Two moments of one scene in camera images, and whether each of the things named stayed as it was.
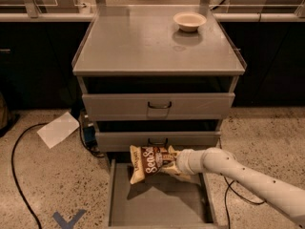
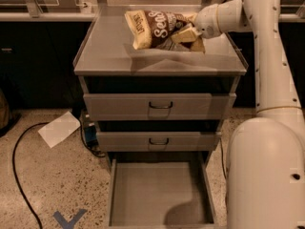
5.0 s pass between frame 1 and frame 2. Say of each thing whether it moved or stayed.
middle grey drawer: stayed
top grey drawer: stayed
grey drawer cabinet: stayed
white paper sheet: stayed
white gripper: moved
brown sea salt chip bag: moved
